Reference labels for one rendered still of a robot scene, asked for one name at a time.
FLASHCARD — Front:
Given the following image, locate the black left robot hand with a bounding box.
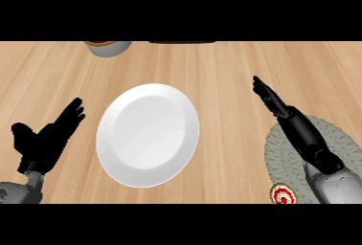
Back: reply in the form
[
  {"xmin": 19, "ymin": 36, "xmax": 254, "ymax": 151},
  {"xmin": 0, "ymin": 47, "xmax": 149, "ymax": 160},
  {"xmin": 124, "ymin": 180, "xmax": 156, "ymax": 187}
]
[{"xmin": 10, "ymin": 97, "xmax": 87, "ymax": 175}]

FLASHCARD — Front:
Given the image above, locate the grey round bowl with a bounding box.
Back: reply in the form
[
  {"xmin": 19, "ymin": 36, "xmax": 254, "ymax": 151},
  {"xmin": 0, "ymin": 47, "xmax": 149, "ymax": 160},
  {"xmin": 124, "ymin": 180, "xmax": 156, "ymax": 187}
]
[{"xmin": 82, "ymin": 40, "xmax": 132, "ymax": 58}]

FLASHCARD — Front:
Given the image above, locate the white oval plate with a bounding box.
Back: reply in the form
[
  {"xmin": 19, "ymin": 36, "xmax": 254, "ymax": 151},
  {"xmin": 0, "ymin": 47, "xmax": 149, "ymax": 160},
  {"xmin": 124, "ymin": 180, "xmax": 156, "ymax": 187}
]
[{"xmin": 94, "ymin": 82, "xmax": 200, "ymax": 189}]

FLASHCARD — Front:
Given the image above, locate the red tomato slice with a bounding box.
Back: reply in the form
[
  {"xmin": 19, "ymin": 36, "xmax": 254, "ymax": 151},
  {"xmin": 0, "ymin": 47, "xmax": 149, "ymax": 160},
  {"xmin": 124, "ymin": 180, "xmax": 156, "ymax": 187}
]
[{"xmin": 268, "ymin": 183, "xmax": 298, "ymax": 205}]

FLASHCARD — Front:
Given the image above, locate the brown round object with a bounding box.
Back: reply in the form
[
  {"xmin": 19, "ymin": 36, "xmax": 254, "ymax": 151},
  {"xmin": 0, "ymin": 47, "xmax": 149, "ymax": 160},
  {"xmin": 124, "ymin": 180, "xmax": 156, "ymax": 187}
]
[{"xmin": 82, "ymin": 40, "xmax": 118, "ymax": 48}]

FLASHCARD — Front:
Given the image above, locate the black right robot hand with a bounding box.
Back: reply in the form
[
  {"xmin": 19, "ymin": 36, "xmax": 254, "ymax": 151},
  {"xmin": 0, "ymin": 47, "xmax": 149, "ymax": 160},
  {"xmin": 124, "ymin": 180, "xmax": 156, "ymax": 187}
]
[{"xmin": 251, "ymin": 75, "xmax": 345, "ymax": 176}]

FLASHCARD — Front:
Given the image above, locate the grey-green woven placemat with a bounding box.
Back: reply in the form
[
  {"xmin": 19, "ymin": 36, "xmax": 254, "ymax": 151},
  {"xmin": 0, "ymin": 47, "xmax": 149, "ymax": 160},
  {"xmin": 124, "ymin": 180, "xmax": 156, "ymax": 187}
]
[{"xmin": 263, "ymin": 114, "xmax": 362, "ymax": 205}]

